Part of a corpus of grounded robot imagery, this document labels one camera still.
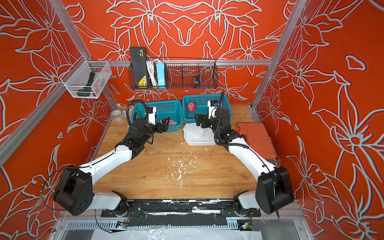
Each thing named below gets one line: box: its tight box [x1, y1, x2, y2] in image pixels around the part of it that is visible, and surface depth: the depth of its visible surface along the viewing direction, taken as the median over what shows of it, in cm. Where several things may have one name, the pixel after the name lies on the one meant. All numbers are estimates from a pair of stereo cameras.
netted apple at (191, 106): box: [187, 102, 196, 112], surface depth 116 cm
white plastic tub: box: [182, 122, 217, 146], surface depth 96 cm
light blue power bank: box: [156, 62, 165, 86], surface depth 92 cm
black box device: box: [130, 47, 148, 87], surface depth 89 cm
